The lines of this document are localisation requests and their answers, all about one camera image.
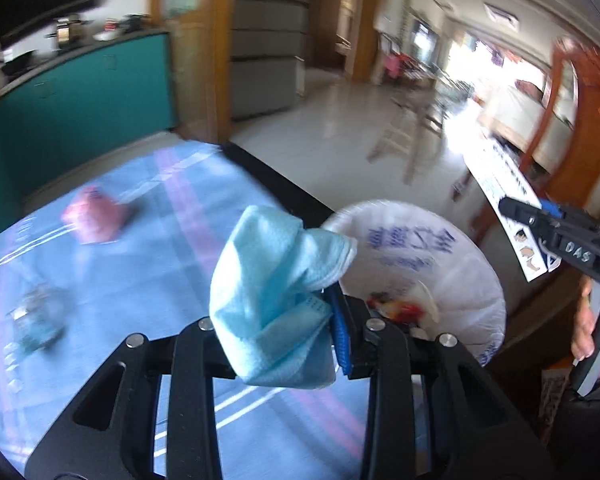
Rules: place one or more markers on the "grey refrigerator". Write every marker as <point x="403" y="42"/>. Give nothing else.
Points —
<point x="265" y="45"/>

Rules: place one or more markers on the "blue striped printed cloth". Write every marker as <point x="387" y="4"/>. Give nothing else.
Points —
<point x="145" y="270"/>

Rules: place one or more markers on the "wooden chair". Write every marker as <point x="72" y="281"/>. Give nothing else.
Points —
<point x="410" y="135"/>

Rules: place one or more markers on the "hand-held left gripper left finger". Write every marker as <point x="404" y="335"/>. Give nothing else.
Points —
<point x="200" y="355"/>

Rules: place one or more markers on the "steel cooking pot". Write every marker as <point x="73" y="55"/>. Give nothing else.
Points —
<point x="65" y="32"/>

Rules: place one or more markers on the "grey kitchen countertop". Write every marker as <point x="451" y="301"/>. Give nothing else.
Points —
<point x="30" y="76"/>

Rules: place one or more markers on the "teal kitchen cabinet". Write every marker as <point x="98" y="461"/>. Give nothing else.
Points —
<point x="80" y="100"/>

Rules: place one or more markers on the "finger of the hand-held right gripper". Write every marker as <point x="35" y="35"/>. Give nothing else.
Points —
<point x="551" y="208"/>
<point x="522" y="215"/>

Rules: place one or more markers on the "wooden framed glass door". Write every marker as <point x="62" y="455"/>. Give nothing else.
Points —
<point x="190" y="35"/>

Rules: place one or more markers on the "pink plastic bag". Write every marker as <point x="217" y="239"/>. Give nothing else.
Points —
<point x="95" y="215"/>

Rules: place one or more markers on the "silver foil bag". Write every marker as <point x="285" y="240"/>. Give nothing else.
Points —
<point x="37" y="322"/>

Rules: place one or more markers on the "brown wooden room door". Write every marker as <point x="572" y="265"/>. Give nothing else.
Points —
<point x="332" y="25"/>

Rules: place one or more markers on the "brown wooden door frame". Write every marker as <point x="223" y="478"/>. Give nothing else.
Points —
<point x="587" y="125"/>

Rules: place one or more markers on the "light blue face mask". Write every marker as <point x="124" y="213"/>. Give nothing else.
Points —
<point x="270" y="300"/>

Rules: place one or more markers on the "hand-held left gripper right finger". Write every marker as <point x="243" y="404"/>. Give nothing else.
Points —
<point x="341" y="340"/>

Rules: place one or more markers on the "white bowl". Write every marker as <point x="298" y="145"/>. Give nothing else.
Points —
<point x="103" y="36"/>

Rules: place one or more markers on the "person's right hand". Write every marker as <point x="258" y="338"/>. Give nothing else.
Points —
<point x="584" y="325"/>

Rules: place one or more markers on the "ceiling air vent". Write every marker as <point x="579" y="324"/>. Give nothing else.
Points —
<point x="502" y="15"/>

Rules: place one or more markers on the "pink cloth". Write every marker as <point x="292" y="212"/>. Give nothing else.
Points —
<point x="394" y="66"/>

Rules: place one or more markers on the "white printed trash bag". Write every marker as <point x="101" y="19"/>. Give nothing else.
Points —
<point x="430" y="270"/>

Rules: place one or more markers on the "wall television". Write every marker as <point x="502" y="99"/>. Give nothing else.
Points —
<point x="425" y="40"/>

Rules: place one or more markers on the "black lidded pot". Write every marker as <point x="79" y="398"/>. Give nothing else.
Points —
<point x="136" y="22"/>

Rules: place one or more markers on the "person's right forearm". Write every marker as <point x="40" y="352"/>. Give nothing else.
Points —
<point x="585" y="425"/>

